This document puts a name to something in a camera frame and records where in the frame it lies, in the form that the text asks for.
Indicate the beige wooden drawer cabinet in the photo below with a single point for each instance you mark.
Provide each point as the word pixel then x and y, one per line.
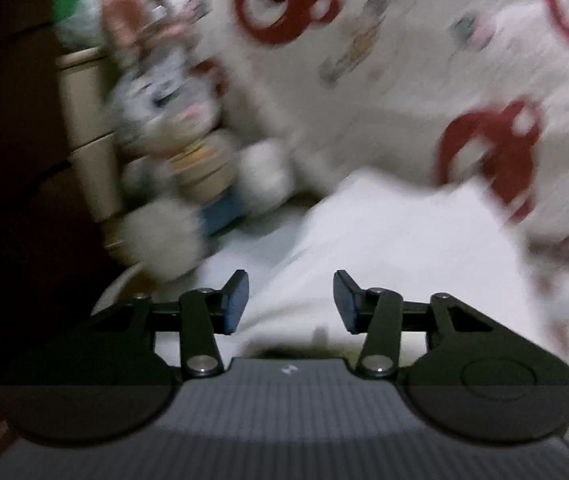
pixel 86 78

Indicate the white long-sleeve garment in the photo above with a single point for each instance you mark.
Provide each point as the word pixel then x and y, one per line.
pixel 385 234

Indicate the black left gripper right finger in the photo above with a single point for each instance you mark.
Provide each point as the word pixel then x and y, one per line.
pixel 377 313

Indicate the white quilt red bears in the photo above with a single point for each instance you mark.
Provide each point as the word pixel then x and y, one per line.
pixel 433 91

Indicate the grey plush toy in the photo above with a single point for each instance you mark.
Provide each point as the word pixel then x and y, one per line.
pixel 186 173

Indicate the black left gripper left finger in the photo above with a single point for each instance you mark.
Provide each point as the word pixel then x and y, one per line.
pixel 205 313

